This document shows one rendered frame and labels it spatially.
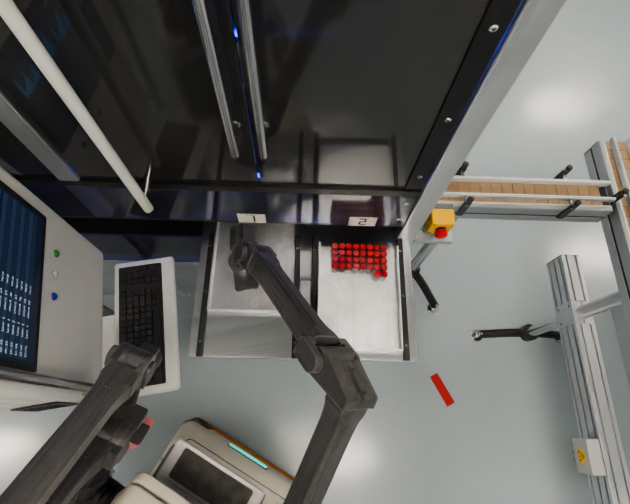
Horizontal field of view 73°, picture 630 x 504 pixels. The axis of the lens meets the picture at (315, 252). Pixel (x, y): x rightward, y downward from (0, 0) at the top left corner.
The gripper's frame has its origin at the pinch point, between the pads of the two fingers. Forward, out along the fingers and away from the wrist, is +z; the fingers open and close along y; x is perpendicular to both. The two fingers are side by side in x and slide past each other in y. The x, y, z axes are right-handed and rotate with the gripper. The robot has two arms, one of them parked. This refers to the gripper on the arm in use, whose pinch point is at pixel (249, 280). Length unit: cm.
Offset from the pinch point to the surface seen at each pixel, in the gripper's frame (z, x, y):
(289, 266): 10.3, -12.2, 5.7
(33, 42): -74, 20, 19
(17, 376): -39, 41, -24
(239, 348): 8.8, 6.0, -18.4
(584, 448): 46, -110, -67
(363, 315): 10.1, -33.3, -13.6
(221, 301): 9.1, 10.4, -3.1
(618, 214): 9, -126, 8
